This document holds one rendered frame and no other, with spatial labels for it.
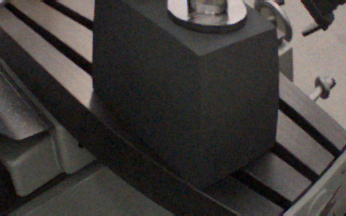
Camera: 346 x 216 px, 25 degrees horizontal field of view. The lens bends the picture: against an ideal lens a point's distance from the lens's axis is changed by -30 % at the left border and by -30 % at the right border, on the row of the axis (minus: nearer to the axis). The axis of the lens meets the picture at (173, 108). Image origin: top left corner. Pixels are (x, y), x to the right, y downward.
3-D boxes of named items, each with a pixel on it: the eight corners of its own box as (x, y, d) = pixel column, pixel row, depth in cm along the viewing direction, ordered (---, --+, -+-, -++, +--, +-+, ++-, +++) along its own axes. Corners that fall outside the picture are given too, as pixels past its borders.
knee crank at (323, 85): (326, 79, 198) (327, 59, 194) (340, 91, 195) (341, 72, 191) (279, 124, 187) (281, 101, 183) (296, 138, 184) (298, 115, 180)
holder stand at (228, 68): (171, 49, 131) (169, -49, 118) (276, 145, 118) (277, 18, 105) (91, 88, 126) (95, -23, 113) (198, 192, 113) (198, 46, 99)
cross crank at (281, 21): (267, 20, 199) (262, -16, 191) (302, 47, 192) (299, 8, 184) (221, 44, 191) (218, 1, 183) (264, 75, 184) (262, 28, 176)
